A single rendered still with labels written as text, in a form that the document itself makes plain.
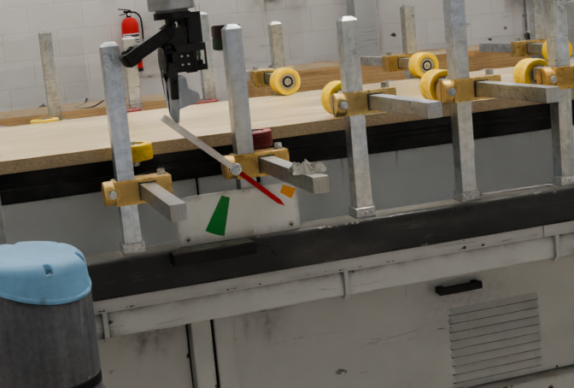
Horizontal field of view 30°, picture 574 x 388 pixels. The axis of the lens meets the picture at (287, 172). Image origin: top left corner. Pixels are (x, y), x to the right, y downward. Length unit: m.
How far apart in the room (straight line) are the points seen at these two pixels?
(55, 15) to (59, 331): 7.94
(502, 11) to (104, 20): 3.77
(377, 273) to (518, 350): 0.60
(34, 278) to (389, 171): 1.31
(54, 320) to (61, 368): 0.06
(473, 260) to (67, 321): 1.25
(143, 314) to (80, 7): 7.20
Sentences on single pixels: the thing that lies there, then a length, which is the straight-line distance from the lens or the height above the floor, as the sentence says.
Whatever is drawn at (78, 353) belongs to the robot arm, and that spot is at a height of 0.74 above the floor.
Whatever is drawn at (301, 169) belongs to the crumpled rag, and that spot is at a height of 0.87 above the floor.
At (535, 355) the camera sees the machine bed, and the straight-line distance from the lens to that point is 2.86.
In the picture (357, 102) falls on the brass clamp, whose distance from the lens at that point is 2.26.
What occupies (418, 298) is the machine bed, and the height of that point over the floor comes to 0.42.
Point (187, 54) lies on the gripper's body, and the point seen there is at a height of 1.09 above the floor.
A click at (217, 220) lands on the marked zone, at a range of 2.19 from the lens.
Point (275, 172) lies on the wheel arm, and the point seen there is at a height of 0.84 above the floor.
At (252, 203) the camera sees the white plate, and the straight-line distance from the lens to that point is 2.20.
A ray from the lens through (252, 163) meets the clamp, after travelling 2.19.
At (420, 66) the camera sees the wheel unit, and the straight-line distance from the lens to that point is 3.31.
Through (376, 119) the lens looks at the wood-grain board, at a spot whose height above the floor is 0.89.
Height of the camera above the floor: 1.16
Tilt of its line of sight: 9 degrees down
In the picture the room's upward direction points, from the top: 5 degrees counter-clockwise
